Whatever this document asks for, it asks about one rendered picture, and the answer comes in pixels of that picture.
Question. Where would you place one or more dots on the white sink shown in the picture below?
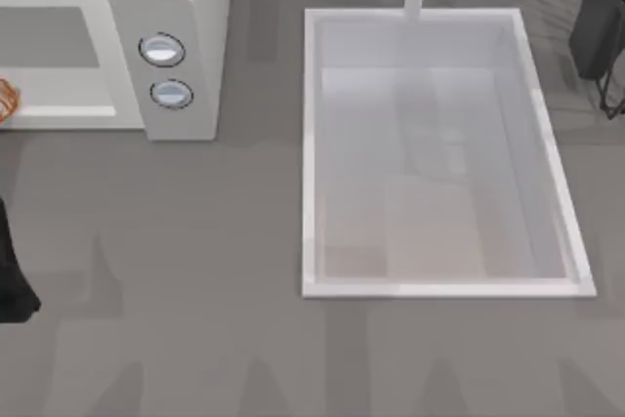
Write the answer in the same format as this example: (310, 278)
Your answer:
(429, 168)

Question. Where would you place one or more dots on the small microwave knob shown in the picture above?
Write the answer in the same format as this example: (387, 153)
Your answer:
(171, 94)

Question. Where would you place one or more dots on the large microwave knob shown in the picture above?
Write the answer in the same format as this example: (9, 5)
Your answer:
(161, 49)

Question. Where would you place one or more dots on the pale microwave oven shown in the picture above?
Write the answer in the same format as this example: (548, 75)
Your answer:
(122, 2)

